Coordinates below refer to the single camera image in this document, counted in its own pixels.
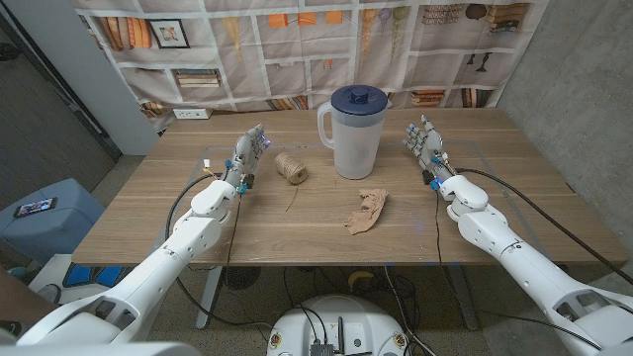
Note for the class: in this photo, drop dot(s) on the dark blue pitcher lid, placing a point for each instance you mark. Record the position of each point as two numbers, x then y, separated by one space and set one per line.
359 99

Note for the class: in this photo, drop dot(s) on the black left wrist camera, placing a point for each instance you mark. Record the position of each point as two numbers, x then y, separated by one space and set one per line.
248 181

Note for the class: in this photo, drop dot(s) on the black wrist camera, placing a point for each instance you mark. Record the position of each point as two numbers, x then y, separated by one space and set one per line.
427 177
248 181

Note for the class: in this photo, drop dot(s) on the translucent white plastic pitcher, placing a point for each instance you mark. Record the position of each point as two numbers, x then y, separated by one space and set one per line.
353 148

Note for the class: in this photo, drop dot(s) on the black smartphone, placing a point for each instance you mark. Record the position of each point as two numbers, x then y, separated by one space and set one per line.
35 207

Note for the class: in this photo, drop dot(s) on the white table leg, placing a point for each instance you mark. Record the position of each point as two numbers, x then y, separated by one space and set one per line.
207 296

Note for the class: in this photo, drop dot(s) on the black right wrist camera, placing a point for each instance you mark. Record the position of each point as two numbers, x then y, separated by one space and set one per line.
427 177

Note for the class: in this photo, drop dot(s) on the yellow object under table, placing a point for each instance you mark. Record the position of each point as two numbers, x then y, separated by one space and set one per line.
360 278

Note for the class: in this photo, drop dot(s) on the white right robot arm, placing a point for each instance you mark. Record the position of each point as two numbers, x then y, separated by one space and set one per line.
519 262

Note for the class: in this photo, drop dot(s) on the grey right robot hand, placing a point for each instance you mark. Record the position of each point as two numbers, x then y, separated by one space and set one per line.
429 146

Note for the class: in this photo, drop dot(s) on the grey table leg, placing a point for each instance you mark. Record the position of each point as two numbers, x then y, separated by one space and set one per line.
462 296

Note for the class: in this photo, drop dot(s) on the black round fan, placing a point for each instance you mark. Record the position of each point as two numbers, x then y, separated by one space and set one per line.
241 278

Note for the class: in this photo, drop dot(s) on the white wall outlet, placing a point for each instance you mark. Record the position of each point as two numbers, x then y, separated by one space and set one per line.
192 114

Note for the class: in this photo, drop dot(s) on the jute twine spool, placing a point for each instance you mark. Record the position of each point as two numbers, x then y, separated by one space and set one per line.
292 169

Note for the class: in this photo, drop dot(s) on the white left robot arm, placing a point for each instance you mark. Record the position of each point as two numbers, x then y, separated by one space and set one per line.
163 257

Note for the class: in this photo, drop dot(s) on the printed bookshelf backdrop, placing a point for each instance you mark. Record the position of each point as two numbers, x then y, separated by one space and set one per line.
306 54

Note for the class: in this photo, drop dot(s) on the crumpled beige cloth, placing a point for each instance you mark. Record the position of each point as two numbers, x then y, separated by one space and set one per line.
368 210

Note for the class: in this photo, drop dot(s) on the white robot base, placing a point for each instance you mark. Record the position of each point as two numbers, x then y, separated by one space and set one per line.
341 321

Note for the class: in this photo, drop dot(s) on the blue stool with phone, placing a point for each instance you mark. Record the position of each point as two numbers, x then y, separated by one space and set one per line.
54 232

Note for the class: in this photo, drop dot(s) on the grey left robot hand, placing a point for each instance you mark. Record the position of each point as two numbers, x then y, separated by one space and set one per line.
242 155

